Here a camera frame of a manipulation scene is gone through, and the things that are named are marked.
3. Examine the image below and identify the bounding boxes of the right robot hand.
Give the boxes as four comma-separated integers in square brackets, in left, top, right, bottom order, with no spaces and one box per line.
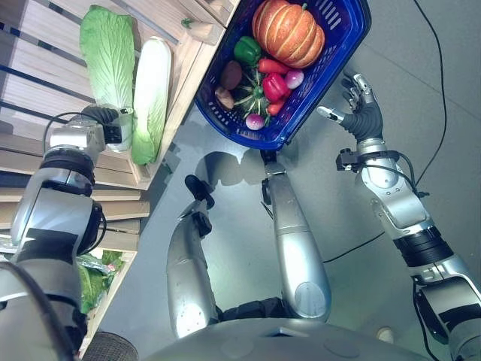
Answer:
[316,74,385,144]

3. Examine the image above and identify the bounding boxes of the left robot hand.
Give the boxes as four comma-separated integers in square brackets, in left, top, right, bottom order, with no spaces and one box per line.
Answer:
[81,105,135,125]

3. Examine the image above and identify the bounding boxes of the green leafy napa cabbage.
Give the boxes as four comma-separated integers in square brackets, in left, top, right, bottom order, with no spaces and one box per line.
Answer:
[79,4,137,152]

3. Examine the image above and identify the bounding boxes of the blue plastic shopping basket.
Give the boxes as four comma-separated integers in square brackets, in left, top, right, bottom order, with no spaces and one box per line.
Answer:
[194,0,372,152]

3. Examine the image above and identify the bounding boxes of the bagged leafy green vegetables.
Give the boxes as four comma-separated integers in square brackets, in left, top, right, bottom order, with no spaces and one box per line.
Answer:
[76,249,126,315]

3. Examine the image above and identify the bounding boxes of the white napa cabbage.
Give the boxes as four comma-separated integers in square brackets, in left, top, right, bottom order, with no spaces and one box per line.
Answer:
[131,35,173,166]

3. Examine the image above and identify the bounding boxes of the large wooden display crate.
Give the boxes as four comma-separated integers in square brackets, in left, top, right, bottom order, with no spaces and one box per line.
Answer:
[0,0,228,191]

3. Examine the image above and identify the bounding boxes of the pink round radish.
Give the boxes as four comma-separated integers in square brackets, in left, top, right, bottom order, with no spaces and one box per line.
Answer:
[284,68,305,90]
[245,113,266,132]

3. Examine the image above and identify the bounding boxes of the small orange carrot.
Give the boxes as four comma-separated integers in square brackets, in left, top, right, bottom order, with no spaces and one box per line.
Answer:
[267,98,287,117]

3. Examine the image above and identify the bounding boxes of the red bell pepper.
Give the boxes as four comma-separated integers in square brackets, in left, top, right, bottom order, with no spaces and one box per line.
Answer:
[261,72,292,103]

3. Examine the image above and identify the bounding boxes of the large orange carrot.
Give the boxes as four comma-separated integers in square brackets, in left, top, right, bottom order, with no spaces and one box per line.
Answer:
[257,58,292,75]

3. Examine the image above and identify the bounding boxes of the dark green striped squash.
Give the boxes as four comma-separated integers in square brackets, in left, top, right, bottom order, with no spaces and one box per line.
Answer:
[234,69,272,116]

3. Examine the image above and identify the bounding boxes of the orange ribbed pumpkin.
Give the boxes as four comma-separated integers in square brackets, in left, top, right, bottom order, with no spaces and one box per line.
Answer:
[251,0,326,70]

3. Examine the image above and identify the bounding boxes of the pale vegetable with green stem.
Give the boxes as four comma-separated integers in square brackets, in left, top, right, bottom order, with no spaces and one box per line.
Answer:
[180,17,219,39]

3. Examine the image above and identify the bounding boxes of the green bell pepper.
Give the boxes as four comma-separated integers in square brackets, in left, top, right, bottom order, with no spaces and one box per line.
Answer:
[233,35,263,68]

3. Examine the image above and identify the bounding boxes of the small wooden crate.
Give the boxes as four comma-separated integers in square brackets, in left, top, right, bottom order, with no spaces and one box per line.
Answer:
[165,0,241,47]

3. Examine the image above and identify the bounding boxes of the silver left robot leg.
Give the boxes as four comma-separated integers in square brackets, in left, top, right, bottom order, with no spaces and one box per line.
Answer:
[165,174,220,340]

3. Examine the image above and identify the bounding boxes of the dark textured round object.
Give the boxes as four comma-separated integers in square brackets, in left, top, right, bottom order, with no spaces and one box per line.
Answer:
[91,331,139,361]

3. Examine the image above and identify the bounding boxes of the grey robot torso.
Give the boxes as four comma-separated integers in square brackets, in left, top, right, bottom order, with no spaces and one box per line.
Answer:
[141,296,430,361]

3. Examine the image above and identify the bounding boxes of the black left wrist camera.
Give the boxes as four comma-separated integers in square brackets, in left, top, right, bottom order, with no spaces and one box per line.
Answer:
[104,123,124,144]

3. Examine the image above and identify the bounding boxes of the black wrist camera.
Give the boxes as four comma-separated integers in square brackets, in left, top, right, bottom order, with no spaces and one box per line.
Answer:
[335,147,358,173]
[104,123,124,144]

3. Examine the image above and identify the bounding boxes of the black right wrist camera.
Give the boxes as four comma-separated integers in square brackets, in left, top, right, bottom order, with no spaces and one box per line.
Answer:
[335,147,358,173]

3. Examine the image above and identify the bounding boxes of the black floor cable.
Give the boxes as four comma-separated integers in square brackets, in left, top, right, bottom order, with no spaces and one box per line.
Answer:
[322,0,451,264]

